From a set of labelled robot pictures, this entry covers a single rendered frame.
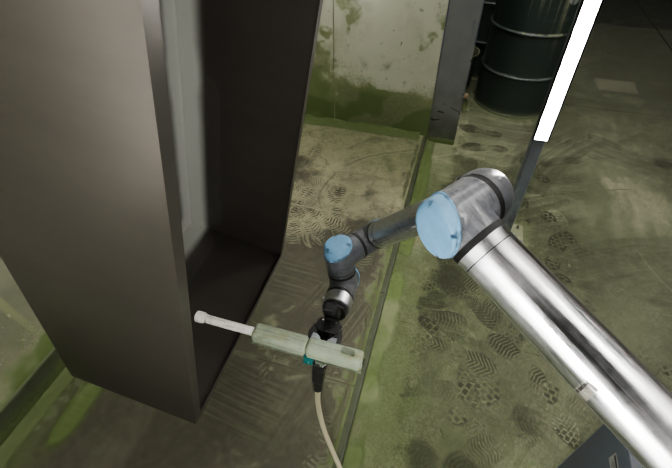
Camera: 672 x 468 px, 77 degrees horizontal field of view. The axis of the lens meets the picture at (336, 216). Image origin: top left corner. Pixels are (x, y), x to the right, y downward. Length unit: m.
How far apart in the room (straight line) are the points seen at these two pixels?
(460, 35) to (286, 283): 1.66
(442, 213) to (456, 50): 1.97
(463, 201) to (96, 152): 0.59
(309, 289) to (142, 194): 1.43
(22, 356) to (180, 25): 1.27
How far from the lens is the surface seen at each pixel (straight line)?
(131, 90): 0.47
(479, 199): 0.83
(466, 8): 2.60
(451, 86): 2.76
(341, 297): 1.32
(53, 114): 0.57
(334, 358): 1.15
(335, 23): 2.75
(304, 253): 2.07
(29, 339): 1.90
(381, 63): 2.76
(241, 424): 1.67
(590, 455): 1.33
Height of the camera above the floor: 1.57
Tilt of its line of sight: 43 degrees down
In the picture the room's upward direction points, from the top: 1 degrees counter-clockwise
